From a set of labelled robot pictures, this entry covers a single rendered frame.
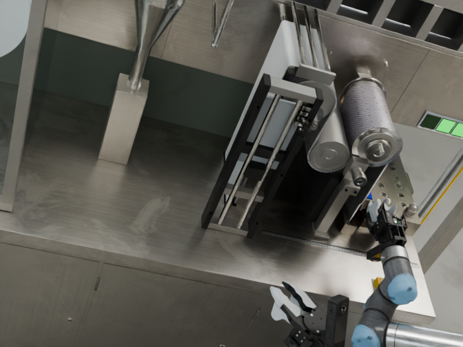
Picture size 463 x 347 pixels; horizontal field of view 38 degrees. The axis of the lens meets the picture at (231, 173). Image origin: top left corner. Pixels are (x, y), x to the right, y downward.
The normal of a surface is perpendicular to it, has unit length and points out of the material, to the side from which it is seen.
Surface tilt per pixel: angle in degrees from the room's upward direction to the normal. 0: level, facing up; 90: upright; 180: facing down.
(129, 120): 90
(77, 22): 90
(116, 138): 90
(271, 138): 90
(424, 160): 0
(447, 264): 0
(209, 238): 0
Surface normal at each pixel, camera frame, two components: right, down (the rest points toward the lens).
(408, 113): 0.01, 0.67
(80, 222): 0.32, -0.71
